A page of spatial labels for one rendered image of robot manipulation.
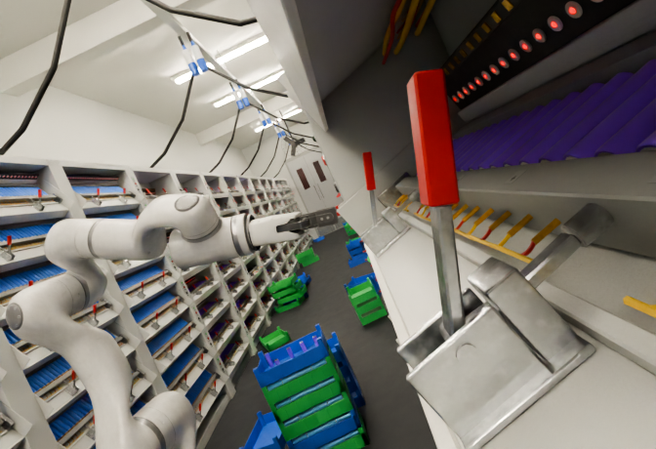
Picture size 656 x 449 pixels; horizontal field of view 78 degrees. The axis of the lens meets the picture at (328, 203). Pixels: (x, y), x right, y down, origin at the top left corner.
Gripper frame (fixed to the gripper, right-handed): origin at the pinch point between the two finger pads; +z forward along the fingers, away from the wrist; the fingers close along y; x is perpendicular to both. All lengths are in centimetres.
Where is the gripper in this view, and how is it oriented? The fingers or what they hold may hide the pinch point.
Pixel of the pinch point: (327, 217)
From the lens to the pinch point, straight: 81.4
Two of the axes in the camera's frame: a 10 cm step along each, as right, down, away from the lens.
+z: 9.8, -2.1, -0.5
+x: -2.2, -9.8, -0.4
